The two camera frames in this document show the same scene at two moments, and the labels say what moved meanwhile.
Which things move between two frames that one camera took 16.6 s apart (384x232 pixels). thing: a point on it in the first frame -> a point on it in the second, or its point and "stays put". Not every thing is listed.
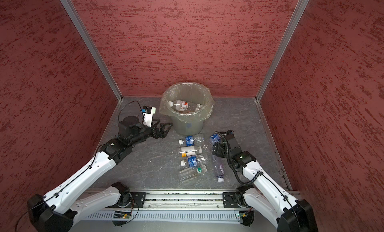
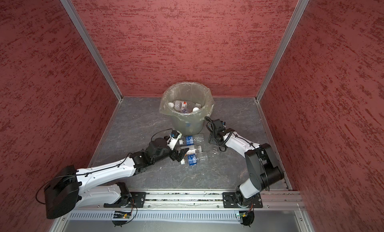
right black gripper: x=219 y=147 -> x=211 y=138
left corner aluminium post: x=89 y=42 stays put
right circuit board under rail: x=248 y=217 stays put
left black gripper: x=162 y=133 -> x=181 y=154
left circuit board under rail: x=120 y=214 stays put
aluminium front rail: x=184 y=199 stays put
